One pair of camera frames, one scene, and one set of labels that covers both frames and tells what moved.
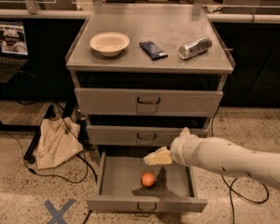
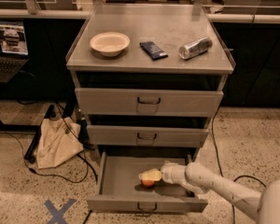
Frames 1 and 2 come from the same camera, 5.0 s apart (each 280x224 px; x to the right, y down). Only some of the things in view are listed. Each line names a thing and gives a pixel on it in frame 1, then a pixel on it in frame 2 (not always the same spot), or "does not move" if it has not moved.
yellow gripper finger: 159,158 → 154,175
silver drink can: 195,48 does not move
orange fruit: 147,179 does not move
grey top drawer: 147,102 does not move
